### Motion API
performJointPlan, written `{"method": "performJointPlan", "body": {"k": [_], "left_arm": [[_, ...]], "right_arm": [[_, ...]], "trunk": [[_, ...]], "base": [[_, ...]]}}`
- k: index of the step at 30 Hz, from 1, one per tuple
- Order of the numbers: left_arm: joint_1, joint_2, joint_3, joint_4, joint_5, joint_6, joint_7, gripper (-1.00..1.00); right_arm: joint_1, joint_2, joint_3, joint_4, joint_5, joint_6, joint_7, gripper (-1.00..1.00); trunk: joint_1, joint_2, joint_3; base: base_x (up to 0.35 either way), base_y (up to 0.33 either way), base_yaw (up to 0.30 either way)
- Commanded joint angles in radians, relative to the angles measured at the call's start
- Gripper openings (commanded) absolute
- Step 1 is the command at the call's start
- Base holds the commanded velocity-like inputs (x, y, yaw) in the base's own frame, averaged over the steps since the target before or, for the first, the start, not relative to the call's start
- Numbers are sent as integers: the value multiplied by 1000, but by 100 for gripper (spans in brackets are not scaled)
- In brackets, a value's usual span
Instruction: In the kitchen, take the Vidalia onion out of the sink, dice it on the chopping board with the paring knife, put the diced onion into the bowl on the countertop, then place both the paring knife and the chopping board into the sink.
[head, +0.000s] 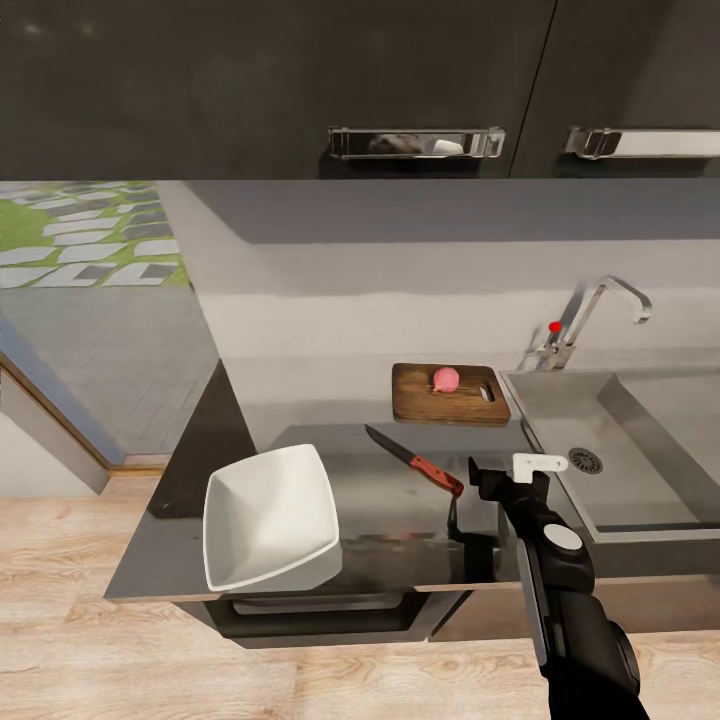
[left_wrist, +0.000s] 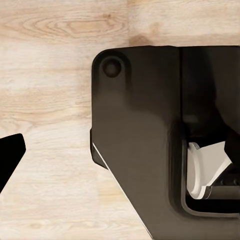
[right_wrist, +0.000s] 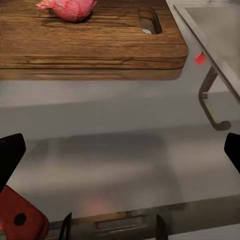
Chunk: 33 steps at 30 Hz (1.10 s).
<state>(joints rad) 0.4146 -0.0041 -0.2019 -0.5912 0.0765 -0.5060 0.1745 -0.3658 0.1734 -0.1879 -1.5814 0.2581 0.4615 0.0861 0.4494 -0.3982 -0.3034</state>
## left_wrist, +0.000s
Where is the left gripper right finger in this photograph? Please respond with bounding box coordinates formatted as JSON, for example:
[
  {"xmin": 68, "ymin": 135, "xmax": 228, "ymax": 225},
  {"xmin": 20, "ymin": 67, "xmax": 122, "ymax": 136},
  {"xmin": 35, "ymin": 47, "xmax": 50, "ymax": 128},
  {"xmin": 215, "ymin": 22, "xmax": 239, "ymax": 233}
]
[{"xmin": 224, "ymin": 133, "xmax": 240, "ymax": 173}]

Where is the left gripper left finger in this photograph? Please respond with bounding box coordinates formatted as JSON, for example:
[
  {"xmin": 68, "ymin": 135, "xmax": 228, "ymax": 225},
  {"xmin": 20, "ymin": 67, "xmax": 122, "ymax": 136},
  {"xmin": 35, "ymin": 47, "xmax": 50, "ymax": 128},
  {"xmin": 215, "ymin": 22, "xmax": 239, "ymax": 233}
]
[{"xmin": 0, "ymin": 133, "xmax": 26, "ymax": 193}]

